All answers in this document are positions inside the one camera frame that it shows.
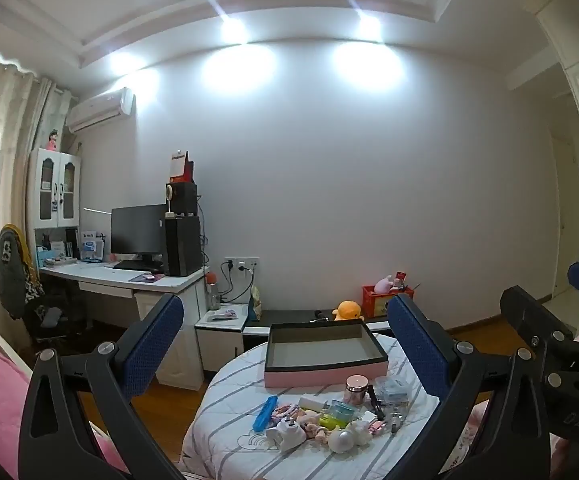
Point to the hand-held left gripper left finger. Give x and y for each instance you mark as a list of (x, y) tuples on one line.
[(152, 345)]

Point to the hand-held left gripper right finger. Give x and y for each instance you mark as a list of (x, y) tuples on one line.
[(419, 345)]

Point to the clear plastic packet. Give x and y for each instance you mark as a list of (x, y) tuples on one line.
[(392, 390)]

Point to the small black items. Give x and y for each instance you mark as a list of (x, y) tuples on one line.
[(374, 402)]

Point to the rose gold jar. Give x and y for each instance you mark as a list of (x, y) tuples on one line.
[(356, 392)]

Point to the pink storage box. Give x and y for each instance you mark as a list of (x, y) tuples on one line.
[(319, 377)]

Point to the yellow green toy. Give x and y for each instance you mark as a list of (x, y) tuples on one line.
[(327, 419)]

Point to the white charger plug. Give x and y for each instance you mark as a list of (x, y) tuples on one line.
[(312, 402)]

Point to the white astronaut figurine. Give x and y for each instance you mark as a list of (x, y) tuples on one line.
[(344, 442)]

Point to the blue highlighter pen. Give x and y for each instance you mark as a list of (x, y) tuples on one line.
[(264, 414)]

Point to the pink pig toy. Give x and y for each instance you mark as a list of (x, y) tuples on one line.
[(314, 427)]

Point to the pink hair clips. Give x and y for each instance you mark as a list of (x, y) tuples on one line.
[(284, 411)]

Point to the white plastic toy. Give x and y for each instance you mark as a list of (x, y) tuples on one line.
[(284, 437)]

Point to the red plastic crate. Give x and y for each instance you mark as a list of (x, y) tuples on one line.
[(384, 305)]

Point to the white bedside cabinet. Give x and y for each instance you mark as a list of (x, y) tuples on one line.
[(219, 345)]

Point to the pink plush toy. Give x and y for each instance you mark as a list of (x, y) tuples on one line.
[(385, 285)]

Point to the printed booklet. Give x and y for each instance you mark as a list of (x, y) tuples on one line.
[(223, 315)]

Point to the orange octopus plush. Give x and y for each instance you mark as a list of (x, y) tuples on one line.
[(348, 311)]

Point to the red cap water bottle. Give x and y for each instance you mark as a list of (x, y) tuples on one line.
[(213, 292)]

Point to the black keyboard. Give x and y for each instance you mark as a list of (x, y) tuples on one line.
[(137, 265)]

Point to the white desk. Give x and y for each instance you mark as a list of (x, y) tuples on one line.
[(94, 273)]

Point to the black office chair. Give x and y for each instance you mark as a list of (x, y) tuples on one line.
[(54, 320)]

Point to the black computer tower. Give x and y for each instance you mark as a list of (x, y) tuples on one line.
[(182, 247)]

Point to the black cylindrical device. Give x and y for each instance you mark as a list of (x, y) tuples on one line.
[(321, 315)]

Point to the snack bag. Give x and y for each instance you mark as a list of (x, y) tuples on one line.
[(256, 305)]

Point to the blue white box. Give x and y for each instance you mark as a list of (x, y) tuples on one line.
[(92, 247)]

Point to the black computer monitor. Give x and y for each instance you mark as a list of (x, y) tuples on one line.
[(137, 230)]

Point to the low black top bench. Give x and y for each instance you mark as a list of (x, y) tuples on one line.
[(289, 316)]

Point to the black speaker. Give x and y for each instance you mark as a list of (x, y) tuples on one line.
[(184, 200)]

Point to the small white desk fan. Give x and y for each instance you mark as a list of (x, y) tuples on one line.
[(169, 195)]

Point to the white glass door cabinet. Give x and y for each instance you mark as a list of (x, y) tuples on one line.
[(59, 220)]

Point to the grey hanging jacket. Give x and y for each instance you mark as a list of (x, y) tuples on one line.
[(11, 270)]

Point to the red desk calendar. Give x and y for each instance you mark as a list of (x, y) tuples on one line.
[(179, 167)]

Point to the small doll figure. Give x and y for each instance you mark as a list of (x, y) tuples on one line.
[(52, 140)]

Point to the white air conditioner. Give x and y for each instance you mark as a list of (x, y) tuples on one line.
[(99, 110)]

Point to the white wall outlet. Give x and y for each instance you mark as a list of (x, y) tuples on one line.
[(242, 264)]

